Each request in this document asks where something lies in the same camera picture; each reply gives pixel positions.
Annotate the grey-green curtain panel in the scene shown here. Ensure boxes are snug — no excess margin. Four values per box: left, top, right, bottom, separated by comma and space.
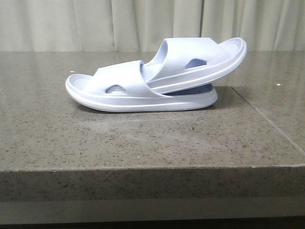
201, 0, 305, 51
0, 0, 203, 52

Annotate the grey-green curtain right panel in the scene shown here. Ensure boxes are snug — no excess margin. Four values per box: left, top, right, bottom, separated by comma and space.
201, 0, 305, 51

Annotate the grey-green curtain left panel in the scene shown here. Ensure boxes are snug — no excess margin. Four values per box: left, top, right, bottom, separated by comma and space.
0, 0, 203, 52

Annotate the light blue slipper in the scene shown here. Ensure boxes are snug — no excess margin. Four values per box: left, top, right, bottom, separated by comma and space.
141, 37, 247, 94
65, 61, 218, 112

